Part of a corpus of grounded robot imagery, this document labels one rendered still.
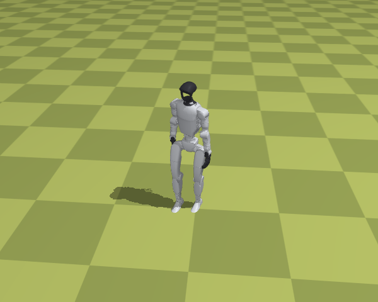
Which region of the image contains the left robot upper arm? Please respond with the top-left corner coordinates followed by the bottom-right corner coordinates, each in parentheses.
top-left (197, 107), bottom-right (209, 138)

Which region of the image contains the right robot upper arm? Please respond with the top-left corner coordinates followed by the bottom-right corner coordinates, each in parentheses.
top-left (170, 98), bottom-right (180, 125)

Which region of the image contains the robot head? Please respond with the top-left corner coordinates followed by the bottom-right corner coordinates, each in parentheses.
top-left (180, 81), bottom-right (197, 106)

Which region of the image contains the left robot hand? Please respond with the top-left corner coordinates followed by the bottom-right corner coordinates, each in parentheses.
top-left (202, 152), bottom-right (211, 169)

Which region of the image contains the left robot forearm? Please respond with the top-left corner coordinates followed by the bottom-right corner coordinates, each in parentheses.
top-left (202, 131), bottom-right (212, 155)

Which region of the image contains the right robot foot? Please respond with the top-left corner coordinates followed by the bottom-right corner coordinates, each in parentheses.
top-left (171, 198), bottom-right (184, 213)

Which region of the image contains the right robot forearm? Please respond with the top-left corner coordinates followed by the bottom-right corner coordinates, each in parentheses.
top-left (169, 123), bottom-right (178, 139)

